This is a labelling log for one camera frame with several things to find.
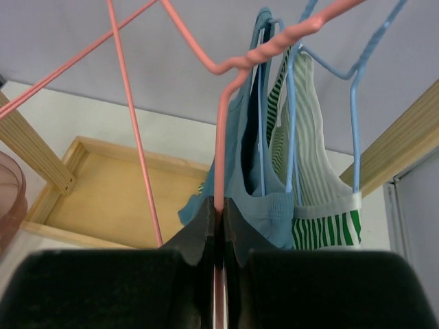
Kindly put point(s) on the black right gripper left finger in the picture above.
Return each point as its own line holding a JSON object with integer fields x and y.
{"x": 168, "y": 287}

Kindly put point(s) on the blue tank top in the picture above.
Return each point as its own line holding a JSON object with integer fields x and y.
{"x": 250, "y": 180}

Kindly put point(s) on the blue wire hanger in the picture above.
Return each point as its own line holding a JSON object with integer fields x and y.
{"x": 283, "y": 114}
{"x": 356, "y": 72}

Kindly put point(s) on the wooden clothes rack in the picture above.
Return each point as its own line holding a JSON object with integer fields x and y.
{"x": 83, "y": 175}

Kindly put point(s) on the aluminium frame post right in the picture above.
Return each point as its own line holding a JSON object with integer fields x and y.
{"x": 397, "y": 227}

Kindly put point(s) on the green white striped tank top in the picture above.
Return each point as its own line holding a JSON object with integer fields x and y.
{"x": 334, "y": 219}

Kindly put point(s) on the pink translucent plastic basket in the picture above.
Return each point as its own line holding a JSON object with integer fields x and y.
{"x": 13, "y": 200}

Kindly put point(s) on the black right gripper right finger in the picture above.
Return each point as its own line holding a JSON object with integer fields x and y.
{"x": 268, "y": 287}

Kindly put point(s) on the pink wire hanger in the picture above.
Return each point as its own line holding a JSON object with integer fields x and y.
{"x": 31, "y": 91}
{"x": 275, "y": 46}

